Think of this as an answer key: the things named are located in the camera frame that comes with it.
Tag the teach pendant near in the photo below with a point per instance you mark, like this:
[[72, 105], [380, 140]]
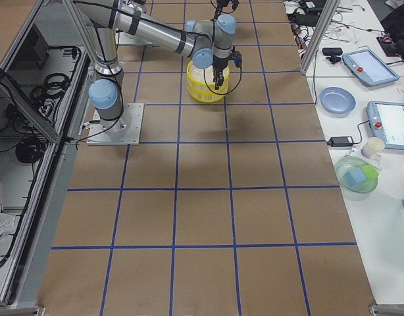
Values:
[[387, 122]]

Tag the black webcam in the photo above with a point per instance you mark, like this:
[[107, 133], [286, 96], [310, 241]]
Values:
[[332, 54]]

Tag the black power adapter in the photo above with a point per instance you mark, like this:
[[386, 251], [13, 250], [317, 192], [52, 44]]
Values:
[[341, 141]]

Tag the green bowl with sponges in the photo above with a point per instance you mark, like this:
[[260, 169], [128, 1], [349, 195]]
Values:
[[357, 177]]

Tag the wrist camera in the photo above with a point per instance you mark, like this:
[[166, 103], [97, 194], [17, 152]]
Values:
[[236, 57]]

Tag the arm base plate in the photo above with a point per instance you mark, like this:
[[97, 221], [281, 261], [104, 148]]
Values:
[[126, 131]]

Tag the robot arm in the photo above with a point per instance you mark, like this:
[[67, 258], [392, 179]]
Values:
[[219, 6], [208, 43]]

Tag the blue plate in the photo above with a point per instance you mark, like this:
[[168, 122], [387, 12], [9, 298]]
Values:
[[337, 102]]

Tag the yellow bamboo steamer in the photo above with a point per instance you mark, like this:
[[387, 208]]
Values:
[[202, 94], [197, 78]]

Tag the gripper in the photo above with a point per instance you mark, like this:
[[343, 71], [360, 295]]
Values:
[[220, 3], [218, 63]]

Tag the paper cup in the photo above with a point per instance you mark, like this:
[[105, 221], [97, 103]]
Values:
[[372, 146]]

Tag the teach pendant far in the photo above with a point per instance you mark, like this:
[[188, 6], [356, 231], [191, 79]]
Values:
[[369, 68]]

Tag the aluminium frame post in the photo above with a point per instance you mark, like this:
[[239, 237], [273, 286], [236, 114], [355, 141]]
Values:
[[321, 27]]

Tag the teach pendant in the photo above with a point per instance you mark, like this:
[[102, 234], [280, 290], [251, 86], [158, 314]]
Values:
[[369, 68], [387, 122]]

